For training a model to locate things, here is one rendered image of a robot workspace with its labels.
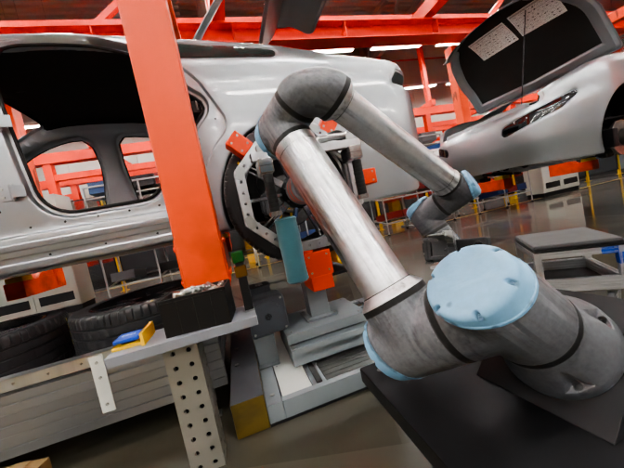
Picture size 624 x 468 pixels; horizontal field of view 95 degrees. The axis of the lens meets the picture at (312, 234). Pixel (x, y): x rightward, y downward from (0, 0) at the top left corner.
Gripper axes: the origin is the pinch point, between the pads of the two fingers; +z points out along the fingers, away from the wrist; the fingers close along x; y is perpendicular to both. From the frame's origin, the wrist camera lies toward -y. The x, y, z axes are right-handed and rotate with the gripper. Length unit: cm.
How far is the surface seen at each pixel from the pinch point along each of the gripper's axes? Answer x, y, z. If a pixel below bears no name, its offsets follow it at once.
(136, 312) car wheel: -17, 119, 3
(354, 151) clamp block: 37, 29, -27
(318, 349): -43, 58, -39
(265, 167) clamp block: 32, 54, -5
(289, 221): 14, 55, -18
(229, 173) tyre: 38, 83, -19
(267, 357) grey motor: -47, 83, -34
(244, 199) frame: 25, 74, -17
